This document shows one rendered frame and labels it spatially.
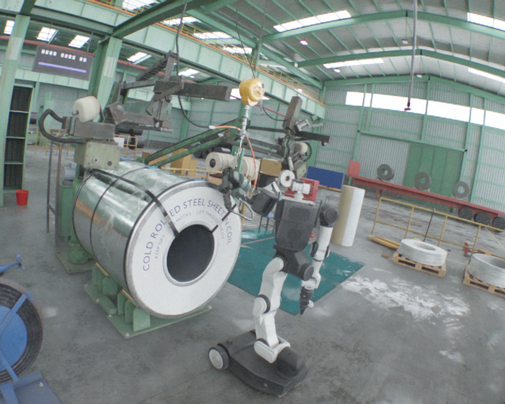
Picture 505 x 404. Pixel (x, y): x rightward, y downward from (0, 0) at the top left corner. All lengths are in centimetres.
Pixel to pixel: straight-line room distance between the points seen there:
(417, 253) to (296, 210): 493
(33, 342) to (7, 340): 16
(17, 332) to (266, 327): 162
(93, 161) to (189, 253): 161
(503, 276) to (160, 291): 605
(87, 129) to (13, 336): 110
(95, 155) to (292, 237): 118
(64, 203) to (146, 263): 250
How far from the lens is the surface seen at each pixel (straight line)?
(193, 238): 278
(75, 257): 385
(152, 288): 231
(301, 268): 190
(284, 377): 222
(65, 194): 444
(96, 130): 147
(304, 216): 176
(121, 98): 231
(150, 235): 212
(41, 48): 1607
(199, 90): 144
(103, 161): 146
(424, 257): 649
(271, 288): 208
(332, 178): 1117
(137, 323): 268
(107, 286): 312
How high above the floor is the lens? 164
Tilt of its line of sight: 9 degrees down
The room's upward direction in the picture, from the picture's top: 10 degrees clockwise
